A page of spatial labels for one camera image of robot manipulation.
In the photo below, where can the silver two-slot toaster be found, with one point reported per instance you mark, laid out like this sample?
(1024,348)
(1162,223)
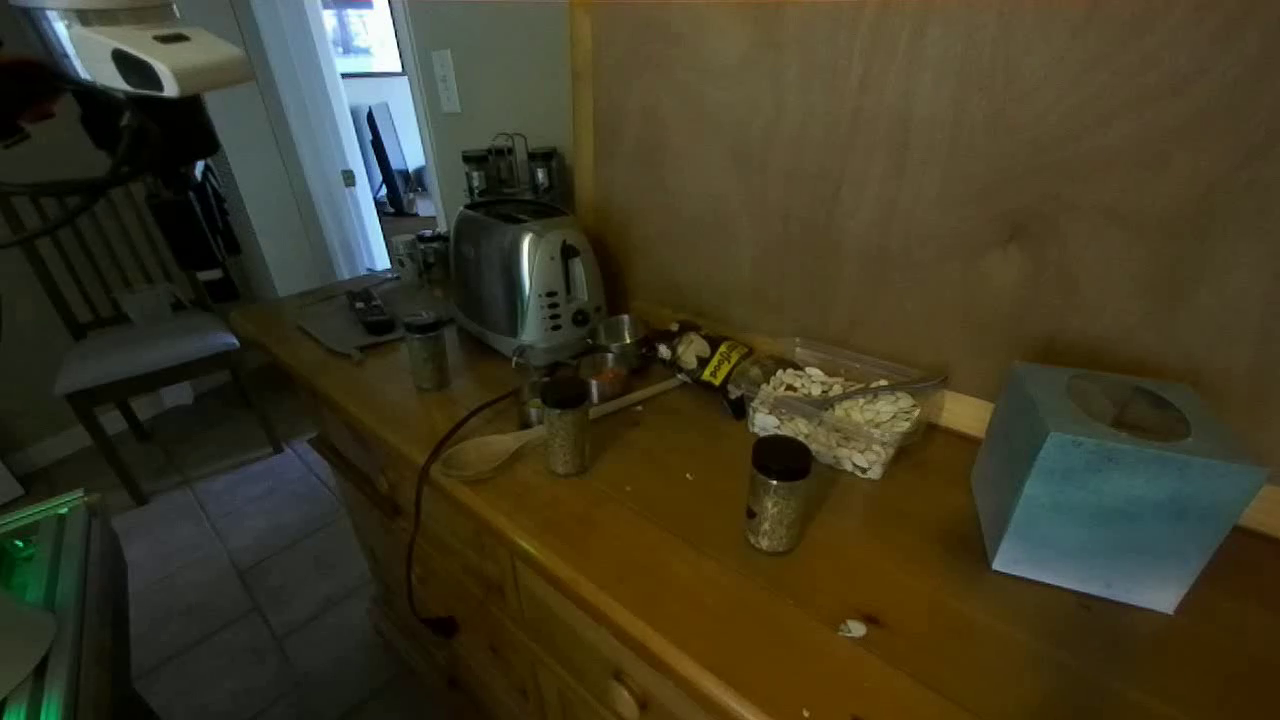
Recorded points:
(526,277)

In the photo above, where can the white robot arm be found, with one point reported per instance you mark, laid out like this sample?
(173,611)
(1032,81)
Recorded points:
(132,70)

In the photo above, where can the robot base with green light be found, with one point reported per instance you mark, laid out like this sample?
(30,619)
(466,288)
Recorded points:
(62,615)

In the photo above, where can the middle spice jar black lid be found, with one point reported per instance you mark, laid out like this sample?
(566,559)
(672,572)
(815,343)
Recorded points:
(566,425)

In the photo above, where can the spice jar black lid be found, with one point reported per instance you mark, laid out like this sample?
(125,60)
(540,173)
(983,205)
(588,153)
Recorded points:
(425,348)
(566,425)

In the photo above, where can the wooden spoon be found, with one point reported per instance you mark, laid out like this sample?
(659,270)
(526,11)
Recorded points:
(486,455)

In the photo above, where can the wooden sideboard cabinet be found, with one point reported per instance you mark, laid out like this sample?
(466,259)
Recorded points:
(632,593)

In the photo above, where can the far spice jar black lid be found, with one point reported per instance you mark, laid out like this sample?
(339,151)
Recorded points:
(425,348)

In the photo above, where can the black remote control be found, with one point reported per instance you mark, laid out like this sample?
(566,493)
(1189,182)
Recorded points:
(372,315)

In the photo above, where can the grey cloth mat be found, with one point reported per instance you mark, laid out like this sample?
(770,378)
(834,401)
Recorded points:
(329,320)

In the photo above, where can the small white crumb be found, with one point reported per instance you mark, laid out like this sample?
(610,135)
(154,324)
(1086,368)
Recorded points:
(852,629)

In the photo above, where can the blue tissue box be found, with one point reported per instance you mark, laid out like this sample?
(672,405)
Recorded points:
(1109,485)

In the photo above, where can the black chair grey seat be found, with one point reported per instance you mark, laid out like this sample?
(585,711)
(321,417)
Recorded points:
(113,264)

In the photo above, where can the spice jar nearest camera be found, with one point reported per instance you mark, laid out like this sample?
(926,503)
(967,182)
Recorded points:
(777,493)

